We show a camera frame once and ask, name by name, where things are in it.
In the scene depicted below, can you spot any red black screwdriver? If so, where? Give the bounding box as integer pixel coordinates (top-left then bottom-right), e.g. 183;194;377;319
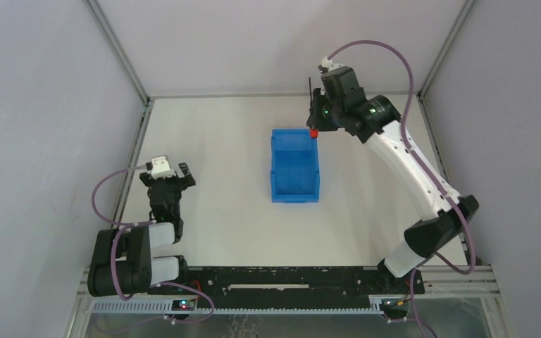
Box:
308;77;318;139

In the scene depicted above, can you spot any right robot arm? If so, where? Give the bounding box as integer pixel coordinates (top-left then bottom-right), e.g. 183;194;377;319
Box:
306;64;479;278

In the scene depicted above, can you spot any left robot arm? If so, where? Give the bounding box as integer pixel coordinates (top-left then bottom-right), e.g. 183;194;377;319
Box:
87;160;196;300

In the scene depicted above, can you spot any blue plastic bin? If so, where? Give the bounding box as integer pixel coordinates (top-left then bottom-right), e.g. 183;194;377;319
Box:
270;129;321;204

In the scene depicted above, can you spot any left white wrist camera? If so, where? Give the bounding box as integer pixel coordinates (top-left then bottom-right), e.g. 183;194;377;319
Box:
146;155;176;180

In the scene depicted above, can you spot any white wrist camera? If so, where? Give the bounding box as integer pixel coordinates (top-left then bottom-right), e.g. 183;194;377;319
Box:
146;155;176;180
318;56;344;74

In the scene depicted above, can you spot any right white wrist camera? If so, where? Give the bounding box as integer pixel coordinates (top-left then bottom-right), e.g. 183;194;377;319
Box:
318;56;344;74

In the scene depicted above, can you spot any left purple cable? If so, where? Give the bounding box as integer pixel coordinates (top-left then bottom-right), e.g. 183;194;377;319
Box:
92;164;216;325

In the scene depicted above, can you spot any purple cable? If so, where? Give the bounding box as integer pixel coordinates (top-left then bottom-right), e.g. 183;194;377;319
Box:
92;164;216;325
321;39;478;338

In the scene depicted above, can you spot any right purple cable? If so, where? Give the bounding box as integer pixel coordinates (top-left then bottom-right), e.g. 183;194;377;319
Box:
321;39;478;338

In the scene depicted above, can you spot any back aluminium frame rail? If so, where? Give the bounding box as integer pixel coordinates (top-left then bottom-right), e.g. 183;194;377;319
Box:
149;91;409;101

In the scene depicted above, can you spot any aluminium frame rail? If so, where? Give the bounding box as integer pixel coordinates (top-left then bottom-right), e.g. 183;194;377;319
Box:
417;0;479;262
149;91;409;101
83;0;152;228

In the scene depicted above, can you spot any grey slotted cable duct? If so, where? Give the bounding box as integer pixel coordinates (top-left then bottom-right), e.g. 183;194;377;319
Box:
92;299;384;315

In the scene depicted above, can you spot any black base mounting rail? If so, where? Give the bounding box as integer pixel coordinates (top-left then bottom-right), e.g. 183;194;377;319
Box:
149;265;425;311

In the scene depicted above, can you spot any right aluminium frame rail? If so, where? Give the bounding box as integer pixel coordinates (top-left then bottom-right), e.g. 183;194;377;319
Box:
417;0;479;262

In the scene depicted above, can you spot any left aluminium frame rail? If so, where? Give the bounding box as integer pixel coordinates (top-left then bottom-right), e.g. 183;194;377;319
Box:
83;0;152;228

